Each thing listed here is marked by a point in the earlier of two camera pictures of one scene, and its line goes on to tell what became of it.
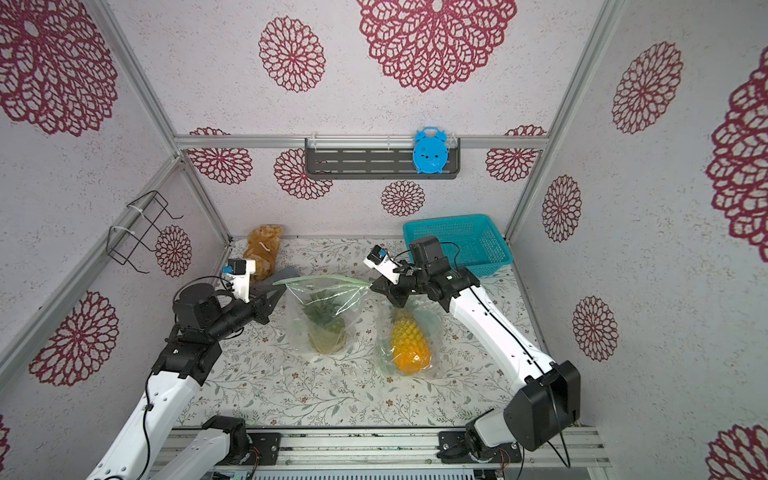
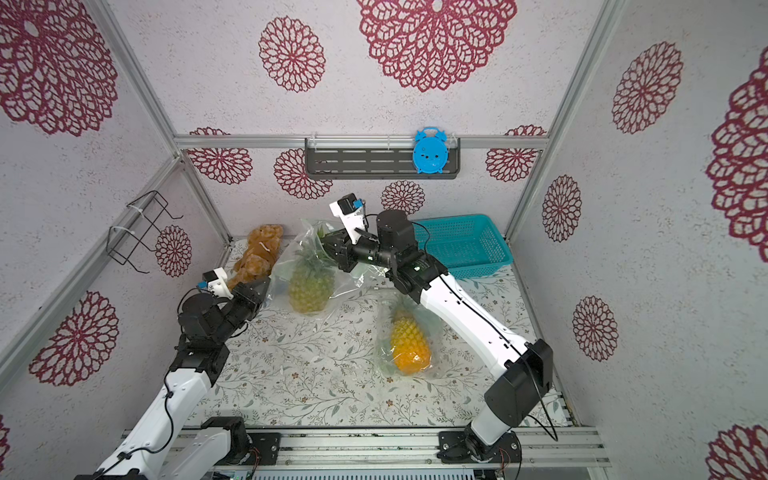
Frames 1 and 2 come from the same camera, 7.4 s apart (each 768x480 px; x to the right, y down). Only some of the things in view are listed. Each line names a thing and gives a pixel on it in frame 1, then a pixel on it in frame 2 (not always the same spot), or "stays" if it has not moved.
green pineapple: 327,326 to 311,282
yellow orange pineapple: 409,342 stays
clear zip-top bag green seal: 326,311 to 307,279
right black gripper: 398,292 to 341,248
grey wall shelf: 372,159 stays
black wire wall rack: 145,212 stays
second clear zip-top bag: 409,339 stays
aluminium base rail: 391,448 stays
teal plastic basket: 473,241 stays
